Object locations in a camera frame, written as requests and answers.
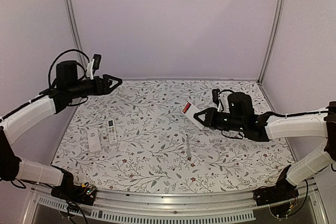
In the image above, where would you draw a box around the left aluminium frame post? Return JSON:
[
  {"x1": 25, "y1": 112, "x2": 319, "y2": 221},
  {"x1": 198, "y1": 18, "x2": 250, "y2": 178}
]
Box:
[{"x1": 64, "y1": 0, "x2": 89, "y2": 80}]

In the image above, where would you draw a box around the white battery cover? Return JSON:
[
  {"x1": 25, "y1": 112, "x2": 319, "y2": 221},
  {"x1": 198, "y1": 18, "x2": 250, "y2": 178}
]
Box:
[{"x1": 118, "y1": 141, "x2": 128, "y2": 152}]

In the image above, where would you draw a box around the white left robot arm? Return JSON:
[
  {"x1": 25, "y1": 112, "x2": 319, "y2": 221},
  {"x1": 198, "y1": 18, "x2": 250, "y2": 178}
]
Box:
[{"x1": 1, "y1": 54, "x2": 122, "y2": 200}]

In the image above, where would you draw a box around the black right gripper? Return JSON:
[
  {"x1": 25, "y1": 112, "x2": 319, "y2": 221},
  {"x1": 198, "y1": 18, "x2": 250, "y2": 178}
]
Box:
[{"x1": 194, "y1": 108, "x2": 245, "y2": 133}]

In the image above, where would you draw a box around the clear handle screwdriver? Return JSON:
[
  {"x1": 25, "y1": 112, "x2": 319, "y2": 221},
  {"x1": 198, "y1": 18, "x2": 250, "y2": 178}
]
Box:
[{"x1": 186, "y1": 134, "x2": 192, "y2": 161}]

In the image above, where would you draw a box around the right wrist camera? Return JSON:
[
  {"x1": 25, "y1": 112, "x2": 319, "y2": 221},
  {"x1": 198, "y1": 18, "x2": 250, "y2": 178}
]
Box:
[{"x1": 212, "y1": 89, "x2": 225, "y2": 112}]

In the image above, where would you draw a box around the right aluminium frame post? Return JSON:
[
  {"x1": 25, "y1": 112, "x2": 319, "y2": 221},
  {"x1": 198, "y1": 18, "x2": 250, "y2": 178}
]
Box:
[{"x1": 258, "y1": 0, "x2": 285, "y2": 86}]

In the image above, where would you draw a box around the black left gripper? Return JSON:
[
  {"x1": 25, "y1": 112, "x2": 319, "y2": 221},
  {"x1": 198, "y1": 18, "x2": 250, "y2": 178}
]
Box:
[{"x1": 68, "y1": 73, "x2": 122, "y2": 99}]

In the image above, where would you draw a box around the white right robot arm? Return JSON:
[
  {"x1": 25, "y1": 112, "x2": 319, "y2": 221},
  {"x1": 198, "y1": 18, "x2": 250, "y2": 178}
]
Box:
[{"x1": 193, "y1": 89, "x2": 335, "y2": 201}]

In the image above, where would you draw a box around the white remote control back up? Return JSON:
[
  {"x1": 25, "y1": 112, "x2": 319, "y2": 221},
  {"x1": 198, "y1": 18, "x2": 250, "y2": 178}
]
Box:
[{"x1": 181, "y1": 101, "x2": 205, "y2": 130}]

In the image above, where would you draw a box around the floral tablecloth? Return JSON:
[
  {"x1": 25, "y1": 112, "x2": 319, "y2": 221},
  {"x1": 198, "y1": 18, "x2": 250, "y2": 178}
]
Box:
[{"x1": 52, "y1": 80, "x2": 294, "y2": 194}]

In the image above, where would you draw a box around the aluminium frame post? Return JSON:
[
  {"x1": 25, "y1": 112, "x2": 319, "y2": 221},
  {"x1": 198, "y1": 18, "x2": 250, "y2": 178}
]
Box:
[
  {"x1": 258, "y1": 0, "x2": 285, "y2": 86},
  {"x1": 64, "y1": 0, "x2": 89, "y2": 80}
]

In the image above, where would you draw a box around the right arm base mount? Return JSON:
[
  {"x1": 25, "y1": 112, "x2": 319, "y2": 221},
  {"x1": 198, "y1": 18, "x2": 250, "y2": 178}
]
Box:
[{"x1": 253, "y1": 182, "x2": 299, "y2": 219}]

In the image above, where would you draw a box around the front aluminium rail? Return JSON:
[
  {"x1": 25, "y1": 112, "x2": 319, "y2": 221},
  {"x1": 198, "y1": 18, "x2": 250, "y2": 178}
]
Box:
[{"x1": 23, "y1": 179, "x2": 329, "y2": 223}]

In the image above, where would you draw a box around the white remote with display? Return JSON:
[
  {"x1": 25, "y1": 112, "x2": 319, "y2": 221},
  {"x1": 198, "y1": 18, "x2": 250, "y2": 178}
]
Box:
[{"x1": 107, "y1": 119, "x2": 118, "y2": 146}]

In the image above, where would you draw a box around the white remote with green logo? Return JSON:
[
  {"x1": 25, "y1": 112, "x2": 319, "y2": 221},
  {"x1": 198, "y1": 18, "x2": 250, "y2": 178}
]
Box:
[{"x1": 87, "y1": 127, "x2": 101, "y2": 153}]

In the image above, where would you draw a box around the red orange battery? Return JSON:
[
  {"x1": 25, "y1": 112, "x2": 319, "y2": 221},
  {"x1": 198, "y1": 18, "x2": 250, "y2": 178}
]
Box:
[{"x1": 182, "y1": 102, "x2": 191, "y2": 114}]

